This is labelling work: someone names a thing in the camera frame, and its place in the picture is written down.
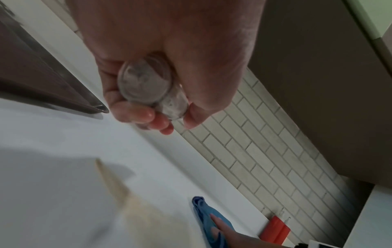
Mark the person's left hand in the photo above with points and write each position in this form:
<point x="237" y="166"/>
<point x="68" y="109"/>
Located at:
<point x="171" y="31"/>

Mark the person's right hand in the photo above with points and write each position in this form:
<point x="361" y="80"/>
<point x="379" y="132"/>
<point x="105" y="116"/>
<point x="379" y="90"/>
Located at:
<point x="242" y="241"/>

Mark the blue cloth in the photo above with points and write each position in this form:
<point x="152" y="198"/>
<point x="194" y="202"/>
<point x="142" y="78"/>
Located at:
<point x="203" y="218"/>

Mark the small clear spray bottle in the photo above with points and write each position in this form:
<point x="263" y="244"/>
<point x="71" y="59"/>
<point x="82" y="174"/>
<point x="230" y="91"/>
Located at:
<point x="144" y="80"/>

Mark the yellow sauce spill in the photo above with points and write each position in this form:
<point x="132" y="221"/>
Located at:
<point x="147" y="218"/>

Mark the white countertop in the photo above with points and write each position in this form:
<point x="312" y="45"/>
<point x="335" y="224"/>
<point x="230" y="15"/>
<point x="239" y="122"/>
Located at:
<point x="46" y="135"/>

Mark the black right wrist band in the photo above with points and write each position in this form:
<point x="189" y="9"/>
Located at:
<point x="315" y="244"/>

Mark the brown plastic tray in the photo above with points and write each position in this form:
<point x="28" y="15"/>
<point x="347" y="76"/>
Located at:
<point x="36" y="72"/>

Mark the grey wall cabinet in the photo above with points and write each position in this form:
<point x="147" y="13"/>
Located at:
<point x="321" y="84"/>

